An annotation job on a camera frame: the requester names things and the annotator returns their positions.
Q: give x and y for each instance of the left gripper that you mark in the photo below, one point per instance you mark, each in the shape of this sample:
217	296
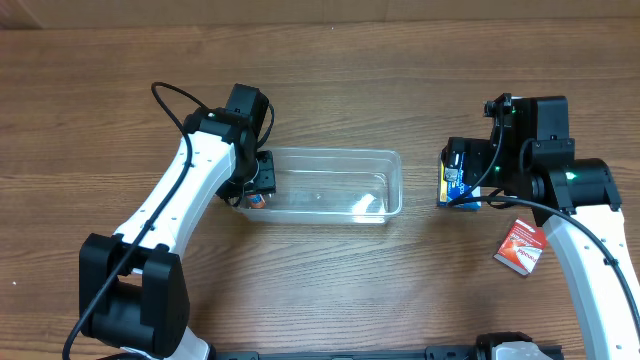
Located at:
265	175

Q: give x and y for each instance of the orange tube white cap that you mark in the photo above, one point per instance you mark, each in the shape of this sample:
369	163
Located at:
256	201

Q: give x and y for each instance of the clear plastic container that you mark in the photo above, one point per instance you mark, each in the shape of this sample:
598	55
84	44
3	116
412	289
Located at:
332	186

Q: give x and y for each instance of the blue yellow VapoDrops box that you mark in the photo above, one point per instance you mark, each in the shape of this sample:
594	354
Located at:
450	190

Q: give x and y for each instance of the red Panadol box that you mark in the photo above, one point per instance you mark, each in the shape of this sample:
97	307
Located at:
522	247

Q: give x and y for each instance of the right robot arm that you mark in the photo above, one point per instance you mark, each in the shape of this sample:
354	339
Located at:
577	204

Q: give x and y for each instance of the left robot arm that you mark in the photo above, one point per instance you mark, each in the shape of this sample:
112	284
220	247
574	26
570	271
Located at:
132	290

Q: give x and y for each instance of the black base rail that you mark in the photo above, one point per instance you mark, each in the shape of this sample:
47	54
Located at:
500	345

